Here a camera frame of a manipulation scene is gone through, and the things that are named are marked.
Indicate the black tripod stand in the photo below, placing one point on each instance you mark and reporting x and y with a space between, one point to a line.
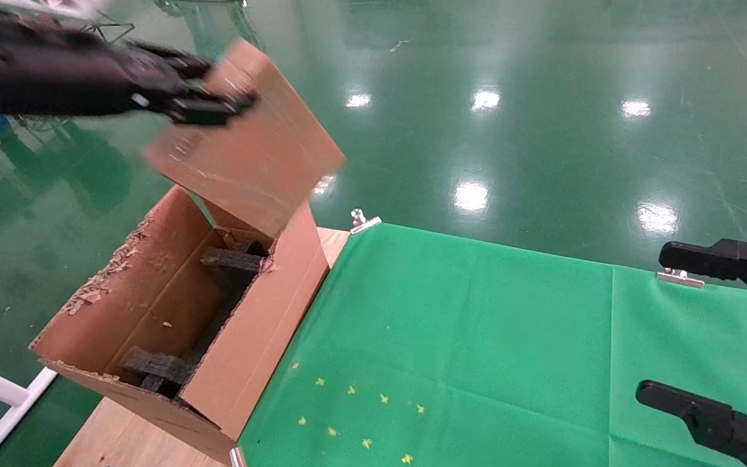
117 27

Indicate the black foam block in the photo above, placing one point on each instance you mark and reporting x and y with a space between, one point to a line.
156 366
231 259

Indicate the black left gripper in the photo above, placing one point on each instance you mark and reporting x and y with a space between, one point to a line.
62 78

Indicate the silver binder clip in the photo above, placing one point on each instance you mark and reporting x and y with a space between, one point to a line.
680 279
238 458
366 224

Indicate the green cloth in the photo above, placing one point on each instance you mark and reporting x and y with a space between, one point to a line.
509 337

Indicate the large brown cardboard carton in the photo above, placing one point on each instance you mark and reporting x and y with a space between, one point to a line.
250 337

